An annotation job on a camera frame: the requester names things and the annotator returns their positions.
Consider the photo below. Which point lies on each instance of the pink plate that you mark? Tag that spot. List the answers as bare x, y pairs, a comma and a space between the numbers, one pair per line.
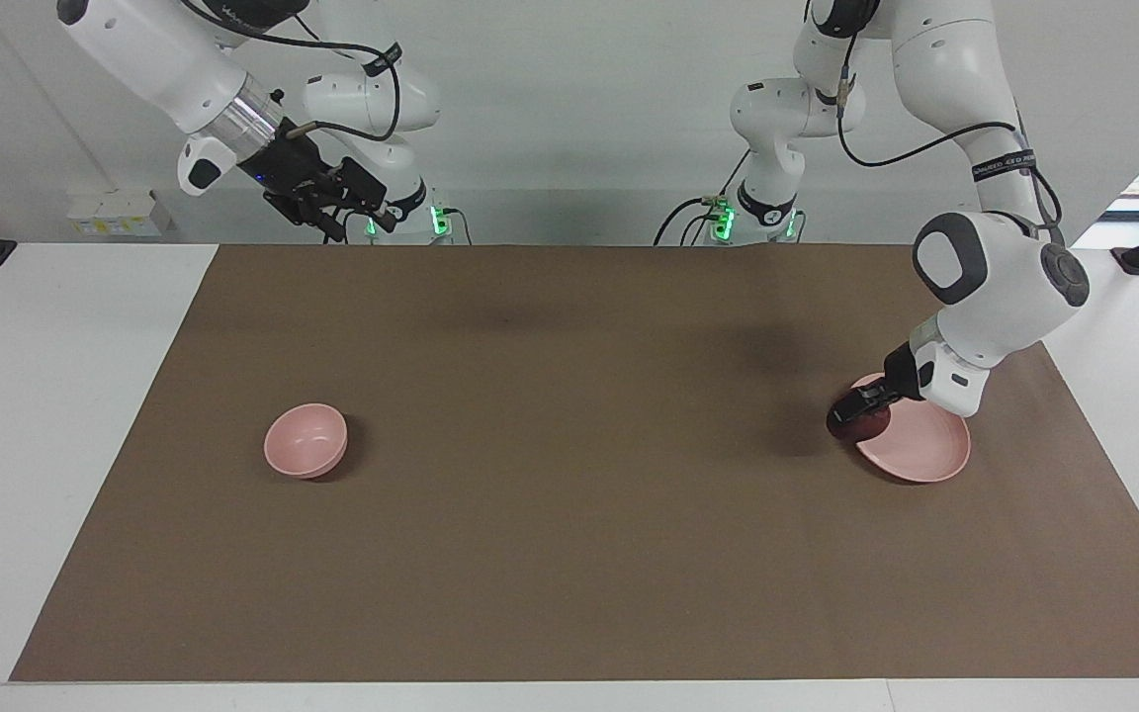
920, 450

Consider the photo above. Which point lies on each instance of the red apple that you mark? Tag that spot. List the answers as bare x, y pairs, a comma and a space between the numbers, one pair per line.
871, 427

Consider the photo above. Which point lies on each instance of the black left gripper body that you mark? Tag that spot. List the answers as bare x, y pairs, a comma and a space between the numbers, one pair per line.
908, 374

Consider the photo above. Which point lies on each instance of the white wall socket box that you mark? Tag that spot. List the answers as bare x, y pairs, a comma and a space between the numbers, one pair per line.
120, 213

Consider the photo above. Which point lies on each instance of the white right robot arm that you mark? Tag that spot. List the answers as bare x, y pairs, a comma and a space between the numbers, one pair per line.
154, 59

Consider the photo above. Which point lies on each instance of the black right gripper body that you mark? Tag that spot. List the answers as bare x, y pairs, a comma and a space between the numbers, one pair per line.
283, 163

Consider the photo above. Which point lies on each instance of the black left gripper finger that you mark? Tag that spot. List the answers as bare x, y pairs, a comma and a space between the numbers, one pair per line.
866, 400

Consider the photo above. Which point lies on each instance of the brown table mat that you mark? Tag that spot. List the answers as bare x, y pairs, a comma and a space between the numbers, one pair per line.
569, 494

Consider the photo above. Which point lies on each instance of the pink bowl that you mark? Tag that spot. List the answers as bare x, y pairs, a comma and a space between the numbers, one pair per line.
305, 440

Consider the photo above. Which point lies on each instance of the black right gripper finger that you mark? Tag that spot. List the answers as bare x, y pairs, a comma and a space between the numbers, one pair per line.
307, 210
364, 193

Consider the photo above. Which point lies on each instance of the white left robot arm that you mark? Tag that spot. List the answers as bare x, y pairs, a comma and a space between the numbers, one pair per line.
985, 277

